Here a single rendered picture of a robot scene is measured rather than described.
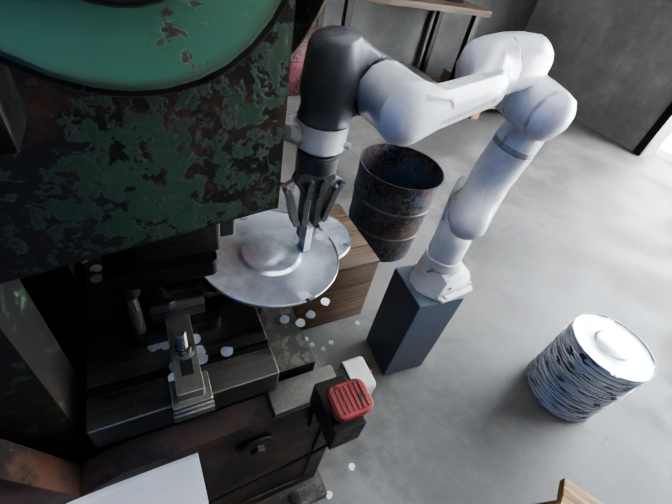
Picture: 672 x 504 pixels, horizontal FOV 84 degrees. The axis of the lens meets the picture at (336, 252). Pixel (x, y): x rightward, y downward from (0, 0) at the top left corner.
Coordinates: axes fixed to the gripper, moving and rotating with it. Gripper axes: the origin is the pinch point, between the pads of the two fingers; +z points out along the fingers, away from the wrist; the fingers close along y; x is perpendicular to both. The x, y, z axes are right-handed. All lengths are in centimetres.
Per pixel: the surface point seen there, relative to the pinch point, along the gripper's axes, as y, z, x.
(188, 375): -27.5, 6.3, -20.1
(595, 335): 111, 48, -31
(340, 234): 39, 46, 44
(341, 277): 32, 52, 27
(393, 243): 78, 68, 52
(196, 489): -30, 33, -29
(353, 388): -3.5, 5.9, -31.6
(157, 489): -36, 28, -28
